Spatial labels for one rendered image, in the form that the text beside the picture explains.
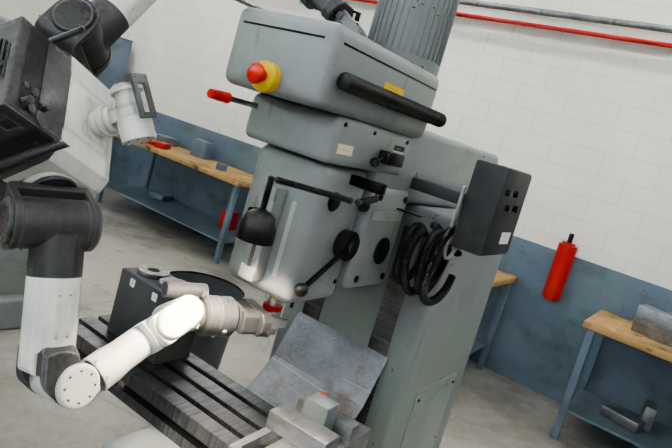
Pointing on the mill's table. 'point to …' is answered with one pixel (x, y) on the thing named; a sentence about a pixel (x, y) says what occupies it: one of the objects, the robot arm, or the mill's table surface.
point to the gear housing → (322, 134)
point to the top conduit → (389, 99)
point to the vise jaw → (300, 428)
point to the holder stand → (150, 285)
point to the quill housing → (301, 223)
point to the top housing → (328, 67)
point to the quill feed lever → (344, 247)
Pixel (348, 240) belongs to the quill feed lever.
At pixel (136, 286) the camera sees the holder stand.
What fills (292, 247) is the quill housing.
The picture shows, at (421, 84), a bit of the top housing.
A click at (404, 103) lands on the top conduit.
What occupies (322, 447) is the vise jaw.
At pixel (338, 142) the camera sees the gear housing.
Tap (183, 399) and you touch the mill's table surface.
